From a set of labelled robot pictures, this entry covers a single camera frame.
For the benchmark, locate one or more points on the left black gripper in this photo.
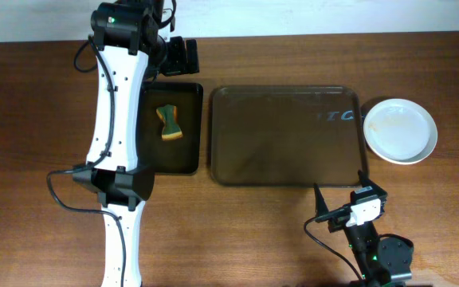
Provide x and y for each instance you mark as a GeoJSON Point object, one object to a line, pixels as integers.
{"type": "Point", "coordinates": [180, 56]}

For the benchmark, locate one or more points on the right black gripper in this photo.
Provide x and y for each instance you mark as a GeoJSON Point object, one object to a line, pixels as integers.
{"type": "Point", "coordinates": [340, 213]}

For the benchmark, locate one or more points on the green yellow sponge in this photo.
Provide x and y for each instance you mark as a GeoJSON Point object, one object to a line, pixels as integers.
{"type": "Point", "coordinates": [168, 114]}

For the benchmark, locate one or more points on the white plate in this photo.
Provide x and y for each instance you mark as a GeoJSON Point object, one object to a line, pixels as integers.
{"type": "Point", "coordinates": [400, 131]}

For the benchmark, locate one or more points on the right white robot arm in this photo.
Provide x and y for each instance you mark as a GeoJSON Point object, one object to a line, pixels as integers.
{"type": "Point", "coordinates": [382, 259]}

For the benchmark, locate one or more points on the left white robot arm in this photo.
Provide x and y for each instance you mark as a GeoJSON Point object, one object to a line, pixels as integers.
{"type": "Point", "coordinates": [130, 44]}

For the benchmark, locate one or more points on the left dark tray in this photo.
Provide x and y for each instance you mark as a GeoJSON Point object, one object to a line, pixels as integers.
{"type": "Point", "coordinates": [174, 156]}

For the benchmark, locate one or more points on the dark tray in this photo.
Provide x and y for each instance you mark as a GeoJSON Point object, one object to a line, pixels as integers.
{"type": "Point", "coordinates": [286, 136]}
{"type": "Point", "coordinates": [174, 156]}

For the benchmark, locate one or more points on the right dark tray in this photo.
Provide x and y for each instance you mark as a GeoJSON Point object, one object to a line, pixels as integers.
{"type": "Point", "coordinates": [286, 136]}

